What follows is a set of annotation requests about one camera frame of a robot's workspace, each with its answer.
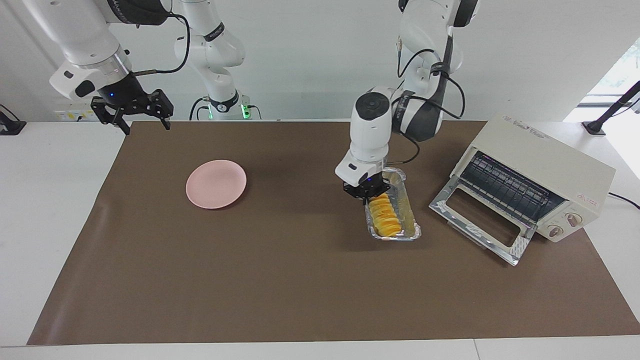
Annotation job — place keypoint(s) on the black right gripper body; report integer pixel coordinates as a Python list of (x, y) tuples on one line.
[(122, 95)]

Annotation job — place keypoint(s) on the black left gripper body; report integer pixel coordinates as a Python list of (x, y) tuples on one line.
[(367, 186)]

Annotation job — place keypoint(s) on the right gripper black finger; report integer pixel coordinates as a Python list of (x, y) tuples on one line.
[(124, 124), (166, 121)]

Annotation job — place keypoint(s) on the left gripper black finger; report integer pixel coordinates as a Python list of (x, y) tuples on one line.
[(365, 200), (384, 192)]

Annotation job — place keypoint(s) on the golden bread loaf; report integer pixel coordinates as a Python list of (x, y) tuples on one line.
[(386, 220)]

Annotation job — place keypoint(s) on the aluminium foil tray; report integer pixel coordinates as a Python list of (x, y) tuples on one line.
[(409, 220)]

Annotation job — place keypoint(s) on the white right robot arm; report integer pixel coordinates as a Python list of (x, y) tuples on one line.
[(85, 40)]

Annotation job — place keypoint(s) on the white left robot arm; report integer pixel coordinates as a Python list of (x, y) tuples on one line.
[(370, 130)]

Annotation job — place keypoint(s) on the glass oven door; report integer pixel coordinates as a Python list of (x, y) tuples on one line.
[(440, 207)]

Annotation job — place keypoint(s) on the metal oven rack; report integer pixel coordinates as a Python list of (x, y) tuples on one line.
[(505, 187)]

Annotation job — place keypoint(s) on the cream toaster oven body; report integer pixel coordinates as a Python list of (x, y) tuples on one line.
[(550, 160)]

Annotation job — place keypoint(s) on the cream oven knob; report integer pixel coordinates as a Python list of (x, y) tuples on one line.
[(556, 230), (574, 219)]

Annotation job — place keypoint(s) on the pink round plate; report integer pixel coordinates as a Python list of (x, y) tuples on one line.
[(216, 184)]

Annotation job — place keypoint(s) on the black table clamp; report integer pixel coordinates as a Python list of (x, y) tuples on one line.
[(10, 126)]

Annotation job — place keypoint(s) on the brown table mat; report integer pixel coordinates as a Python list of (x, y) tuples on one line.
[(250, 280)]

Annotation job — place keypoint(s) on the white wall socket box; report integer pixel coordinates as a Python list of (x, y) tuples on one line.
[(70, 115)]

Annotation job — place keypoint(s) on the black camera stand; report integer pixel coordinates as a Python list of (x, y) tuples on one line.
[(612, 111)]

